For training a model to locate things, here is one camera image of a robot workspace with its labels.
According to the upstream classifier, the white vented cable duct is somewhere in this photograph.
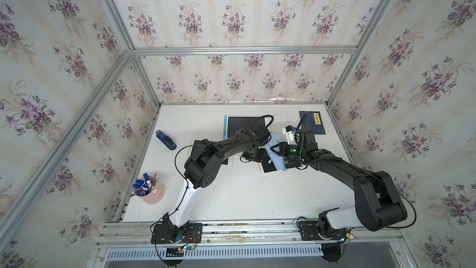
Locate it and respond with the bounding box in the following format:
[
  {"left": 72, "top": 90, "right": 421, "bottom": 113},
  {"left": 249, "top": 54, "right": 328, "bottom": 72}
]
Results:
[{"left": 106, "top": 244, "right": 324, "bottom": 261}]

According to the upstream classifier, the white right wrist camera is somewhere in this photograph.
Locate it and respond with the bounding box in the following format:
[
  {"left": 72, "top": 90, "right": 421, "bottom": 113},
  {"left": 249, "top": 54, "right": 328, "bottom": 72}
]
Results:
[{"left": 282, "top": 125, "right": 296, "bottom": 145}]

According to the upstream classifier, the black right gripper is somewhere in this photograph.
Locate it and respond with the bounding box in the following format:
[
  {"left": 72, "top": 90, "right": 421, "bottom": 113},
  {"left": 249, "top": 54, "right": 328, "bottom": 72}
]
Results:
[{"left": 271, "top": 141, "right": 307, "bottom": 160}]

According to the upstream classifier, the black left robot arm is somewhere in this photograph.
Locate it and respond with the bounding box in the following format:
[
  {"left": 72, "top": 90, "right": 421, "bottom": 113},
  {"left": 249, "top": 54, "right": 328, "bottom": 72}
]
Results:
[{"left": 159, "top": 114, "right": 274, "bottom": 239}]

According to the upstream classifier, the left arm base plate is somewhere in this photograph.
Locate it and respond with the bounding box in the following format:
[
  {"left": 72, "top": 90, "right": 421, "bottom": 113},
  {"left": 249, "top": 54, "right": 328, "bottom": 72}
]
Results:
[{"left": 151, "top": 223, "right": 203, "bottom": 244}]

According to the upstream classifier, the blue framed drawing tablet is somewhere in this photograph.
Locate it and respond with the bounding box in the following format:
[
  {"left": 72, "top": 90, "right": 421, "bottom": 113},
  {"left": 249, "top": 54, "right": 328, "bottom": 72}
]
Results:
[{"left": 223, "top": 115, "right": 271, "bottom": 140}]

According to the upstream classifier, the small green circuit board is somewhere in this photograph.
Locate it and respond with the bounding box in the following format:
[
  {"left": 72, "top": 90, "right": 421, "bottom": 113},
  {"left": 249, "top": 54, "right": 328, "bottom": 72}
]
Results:
[{"left": 166, "top": 244, "right": 197, "bottom": 258}]

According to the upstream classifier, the dark blue book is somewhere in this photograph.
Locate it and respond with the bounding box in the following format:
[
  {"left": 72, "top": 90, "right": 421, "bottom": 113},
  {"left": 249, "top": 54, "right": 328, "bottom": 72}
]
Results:
[{"left": 299, "top": 111, "right": 326, "bottom": 135}]

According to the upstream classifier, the pink pen cup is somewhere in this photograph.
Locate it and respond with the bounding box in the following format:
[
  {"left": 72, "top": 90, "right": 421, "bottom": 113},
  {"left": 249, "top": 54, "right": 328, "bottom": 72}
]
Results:
[{"left": 130, "top": 173, "right": 165, "bottom": 205}]

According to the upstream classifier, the white drawing tablet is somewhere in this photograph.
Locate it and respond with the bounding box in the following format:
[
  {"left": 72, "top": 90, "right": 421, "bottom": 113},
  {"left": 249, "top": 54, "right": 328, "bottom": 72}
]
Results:
[
  {"left": 222, "top": 158, "right": 234, "bottom": 166},
  {"left": 260, "top": 148, "right": 295, "bottom": 173}
]

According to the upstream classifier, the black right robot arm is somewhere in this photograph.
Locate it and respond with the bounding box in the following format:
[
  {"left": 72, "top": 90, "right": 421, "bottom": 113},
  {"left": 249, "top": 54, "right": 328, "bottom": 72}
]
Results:
[{"left": 280, "top": 111, "right": 410, "bottom": 235}]

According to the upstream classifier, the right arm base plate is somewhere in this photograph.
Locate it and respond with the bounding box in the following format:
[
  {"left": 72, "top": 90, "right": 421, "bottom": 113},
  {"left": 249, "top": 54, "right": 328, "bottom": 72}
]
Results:
[{"left": 296, "top": 220, "right": 350, "bottom": 241}]

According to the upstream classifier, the light blue cloth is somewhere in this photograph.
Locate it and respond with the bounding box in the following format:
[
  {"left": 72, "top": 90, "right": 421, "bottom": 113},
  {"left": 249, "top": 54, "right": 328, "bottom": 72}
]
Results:
[{"left": 264, "top": 134, "right": 287, "bottom": 172}]

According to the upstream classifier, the aluminium mounting rail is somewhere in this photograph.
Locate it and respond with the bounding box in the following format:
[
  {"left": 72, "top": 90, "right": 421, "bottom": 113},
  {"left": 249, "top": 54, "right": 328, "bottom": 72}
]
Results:
[{"left": 94, "top": 219, "right": 404, "bottom": 248}]

